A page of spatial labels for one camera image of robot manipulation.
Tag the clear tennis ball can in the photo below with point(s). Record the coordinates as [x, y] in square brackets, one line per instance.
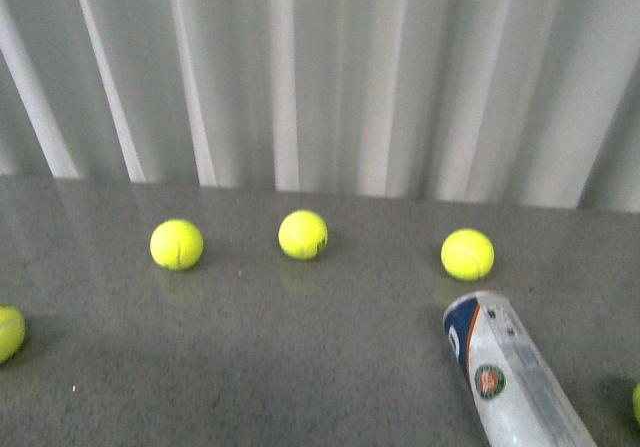
[518, 399]

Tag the middle printed tennis ball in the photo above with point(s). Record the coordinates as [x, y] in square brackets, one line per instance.
[303, 235]

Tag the far left tennis ball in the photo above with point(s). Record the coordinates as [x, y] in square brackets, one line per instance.
[12, 331]

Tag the far right tennis ball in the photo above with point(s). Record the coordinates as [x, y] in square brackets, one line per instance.
[636, 403]

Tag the white pleated curtain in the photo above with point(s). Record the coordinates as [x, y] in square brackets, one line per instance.
[530, 102]

